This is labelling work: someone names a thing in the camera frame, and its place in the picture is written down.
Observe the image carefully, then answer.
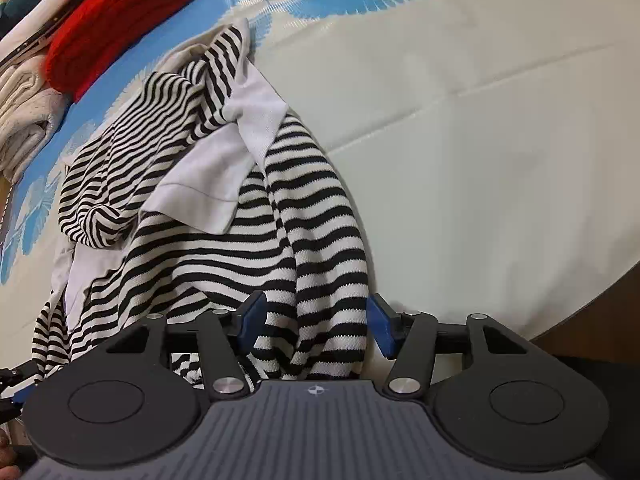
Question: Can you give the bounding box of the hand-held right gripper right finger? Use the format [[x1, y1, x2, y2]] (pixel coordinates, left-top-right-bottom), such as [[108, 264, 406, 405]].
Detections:
[[367, 292, 551, 401]]

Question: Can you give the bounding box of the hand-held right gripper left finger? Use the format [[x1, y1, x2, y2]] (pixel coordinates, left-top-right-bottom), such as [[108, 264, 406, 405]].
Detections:
[[97, 290, 268, 401]]

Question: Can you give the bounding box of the striped and white sweater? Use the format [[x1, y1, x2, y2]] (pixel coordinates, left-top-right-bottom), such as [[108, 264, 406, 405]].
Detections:
[[31, 24, 373, 391]]

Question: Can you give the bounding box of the white folded clothes pile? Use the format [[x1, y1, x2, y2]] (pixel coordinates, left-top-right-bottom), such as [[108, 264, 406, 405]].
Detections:
[[0, 0, 133, 68]]

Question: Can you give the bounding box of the person's left hand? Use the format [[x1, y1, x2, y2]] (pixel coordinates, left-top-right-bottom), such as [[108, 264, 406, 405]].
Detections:
[[0, 435, 21, 480]]

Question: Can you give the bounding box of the cream folded blanket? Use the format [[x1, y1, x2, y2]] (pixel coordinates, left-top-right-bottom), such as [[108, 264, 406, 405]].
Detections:
[[0, 52, 76, 181]]

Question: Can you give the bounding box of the red folded blanket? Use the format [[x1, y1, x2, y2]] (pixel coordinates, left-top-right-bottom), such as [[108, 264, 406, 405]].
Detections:
[[46, 0, 199, 103]]

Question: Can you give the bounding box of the wooden bed frame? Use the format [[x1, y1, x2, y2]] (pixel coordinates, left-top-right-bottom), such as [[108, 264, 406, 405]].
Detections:
[[530, 260, 640, 361]]

